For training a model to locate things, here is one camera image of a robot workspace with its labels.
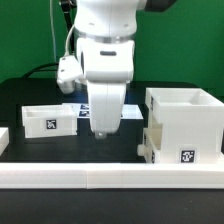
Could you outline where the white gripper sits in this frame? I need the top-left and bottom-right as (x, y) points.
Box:
(77, 38), (135, 139)

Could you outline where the white left fence rail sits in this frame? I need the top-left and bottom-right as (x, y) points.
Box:
(0, 127), (9, 156)

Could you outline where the black cable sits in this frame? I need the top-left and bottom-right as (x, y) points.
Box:
(21, 61), (61, 80)

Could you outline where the white fence rail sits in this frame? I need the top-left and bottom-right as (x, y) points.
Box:
(0, 163), (224, 189)
(0, 127), (9, 156)

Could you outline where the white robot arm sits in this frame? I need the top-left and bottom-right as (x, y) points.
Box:
(57, 0), (177, 139)

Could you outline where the white front fence rail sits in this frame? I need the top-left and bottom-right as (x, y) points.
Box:
(0, 163), (224, 189)

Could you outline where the white marker tag sheet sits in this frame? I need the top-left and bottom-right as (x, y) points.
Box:
(70, 103), (143, 120)

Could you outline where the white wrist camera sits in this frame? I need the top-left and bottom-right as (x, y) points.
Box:
(57, 55), (86, 94)

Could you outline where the white drawer box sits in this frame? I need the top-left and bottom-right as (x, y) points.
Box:
(137, 128), (161, 163)
(22, 105), (77, 138)

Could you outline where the white drawer cabinet frame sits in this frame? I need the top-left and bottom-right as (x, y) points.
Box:
(145, 88), (224, 164)

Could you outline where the white rear drawer box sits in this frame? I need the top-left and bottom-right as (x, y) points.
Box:
(22, 105), (77, 138)

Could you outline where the grey camera cable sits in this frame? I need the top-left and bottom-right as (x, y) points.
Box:
(65, 24), (77, 58)

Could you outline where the white front drawer box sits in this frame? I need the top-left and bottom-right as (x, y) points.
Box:
(137, 128), (161, 163)

